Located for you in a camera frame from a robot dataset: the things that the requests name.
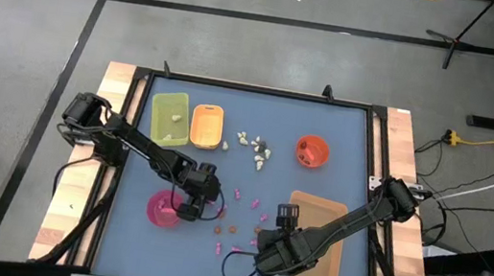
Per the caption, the black aluminium table frame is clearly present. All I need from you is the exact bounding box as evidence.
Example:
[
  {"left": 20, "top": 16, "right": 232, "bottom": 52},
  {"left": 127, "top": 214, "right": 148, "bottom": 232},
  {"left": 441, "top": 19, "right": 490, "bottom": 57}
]
[{"left": 65, "top": 51, "right": 457, "bottom": 276}]

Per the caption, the orange round plastic bowl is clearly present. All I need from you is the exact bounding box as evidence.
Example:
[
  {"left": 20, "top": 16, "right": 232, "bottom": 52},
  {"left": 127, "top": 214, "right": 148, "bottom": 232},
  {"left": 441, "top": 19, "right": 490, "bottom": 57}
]
[{"left": 293, "top": 132, "right": 333, "bottom": 172}]

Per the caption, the large orange plastic bin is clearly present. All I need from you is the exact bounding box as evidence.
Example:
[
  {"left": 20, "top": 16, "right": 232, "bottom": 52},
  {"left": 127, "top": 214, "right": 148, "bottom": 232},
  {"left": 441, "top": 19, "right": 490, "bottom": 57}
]
[{"left": 278, "top": 189, "right": 351, "bottom": 276}]

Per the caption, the black tripod stand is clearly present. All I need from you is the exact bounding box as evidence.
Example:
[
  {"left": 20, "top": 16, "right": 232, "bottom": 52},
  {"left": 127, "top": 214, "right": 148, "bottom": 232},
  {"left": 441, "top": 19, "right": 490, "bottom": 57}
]
[{"left": 420, "top": 0, "right": 494, "bottom": 76}]

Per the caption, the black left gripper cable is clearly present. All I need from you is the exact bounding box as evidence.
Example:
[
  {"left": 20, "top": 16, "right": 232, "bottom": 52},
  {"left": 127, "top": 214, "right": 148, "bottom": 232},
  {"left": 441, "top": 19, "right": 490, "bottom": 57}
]
[{"left": 196, "top": 182, "right": 228, "bottom": 225}]

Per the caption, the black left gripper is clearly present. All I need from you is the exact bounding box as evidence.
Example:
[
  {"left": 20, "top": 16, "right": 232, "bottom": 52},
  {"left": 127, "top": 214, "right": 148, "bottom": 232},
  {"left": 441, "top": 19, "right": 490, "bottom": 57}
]
[{"left": 170, "top": 157, "right": 225, "bottom": 226}]

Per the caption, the small yellow-orange plastic bin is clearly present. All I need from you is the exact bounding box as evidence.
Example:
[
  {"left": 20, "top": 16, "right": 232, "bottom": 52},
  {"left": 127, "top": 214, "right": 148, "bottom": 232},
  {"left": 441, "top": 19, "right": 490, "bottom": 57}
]
[{"left": 187, "top": 102, "right": 227, "bottom": 152}]

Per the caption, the pink round plastic bowl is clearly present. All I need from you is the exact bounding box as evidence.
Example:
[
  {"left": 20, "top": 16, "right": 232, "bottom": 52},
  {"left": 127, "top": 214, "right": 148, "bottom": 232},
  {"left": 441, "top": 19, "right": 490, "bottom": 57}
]
[{"left": 144, "top": 186, "right": 187, "bottom": 231}]

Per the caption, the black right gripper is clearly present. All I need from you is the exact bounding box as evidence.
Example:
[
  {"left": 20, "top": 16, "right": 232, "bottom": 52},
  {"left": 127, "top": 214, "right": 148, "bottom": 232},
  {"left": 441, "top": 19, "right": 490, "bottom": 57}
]
[{"left": 250, "top": 199, "right": 326, "bottom": 276}]

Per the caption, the green translucent plastic bin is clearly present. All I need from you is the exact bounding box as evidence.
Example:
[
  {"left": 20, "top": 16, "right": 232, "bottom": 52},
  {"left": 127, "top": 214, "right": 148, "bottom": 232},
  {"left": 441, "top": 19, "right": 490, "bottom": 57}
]
[{"left": 145, "top": 88, "right": 197, "bottom": 151}]

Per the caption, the yellow power splitter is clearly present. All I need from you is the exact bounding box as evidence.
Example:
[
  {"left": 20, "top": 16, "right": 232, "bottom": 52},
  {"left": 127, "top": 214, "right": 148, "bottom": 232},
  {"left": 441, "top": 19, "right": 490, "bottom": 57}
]
[{"left": 442, "top": 129, "right": 464, "bottom": 148}]

